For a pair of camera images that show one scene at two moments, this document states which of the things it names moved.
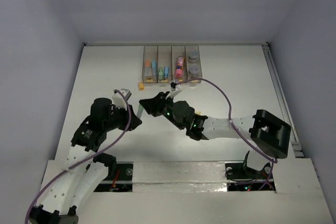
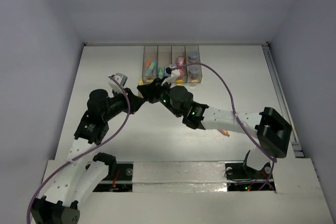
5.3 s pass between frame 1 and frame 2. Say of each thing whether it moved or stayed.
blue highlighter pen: stayed
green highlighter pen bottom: moved
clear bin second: stayed
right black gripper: moved
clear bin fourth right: stayed
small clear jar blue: stayed
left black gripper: moved
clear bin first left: stayed
